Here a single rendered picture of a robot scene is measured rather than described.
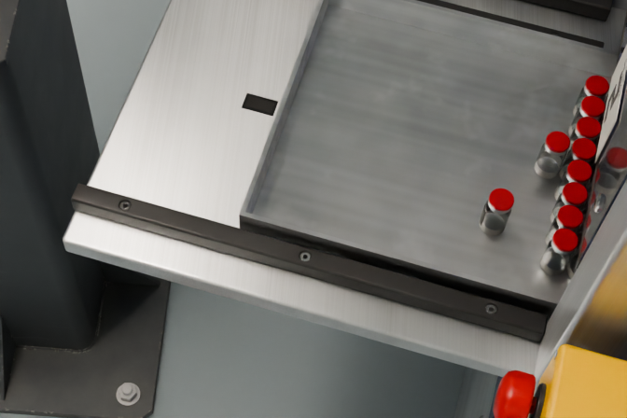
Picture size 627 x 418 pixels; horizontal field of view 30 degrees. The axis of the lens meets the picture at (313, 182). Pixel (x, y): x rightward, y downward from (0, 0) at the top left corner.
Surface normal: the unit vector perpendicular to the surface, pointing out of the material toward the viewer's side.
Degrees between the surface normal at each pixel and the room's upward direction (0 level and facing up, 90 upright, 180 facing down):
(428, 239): 0
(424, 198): 0
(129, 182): 0
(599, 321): 90
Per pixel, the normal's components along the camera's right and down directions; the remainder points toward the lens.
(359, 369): 0.04, -0.50
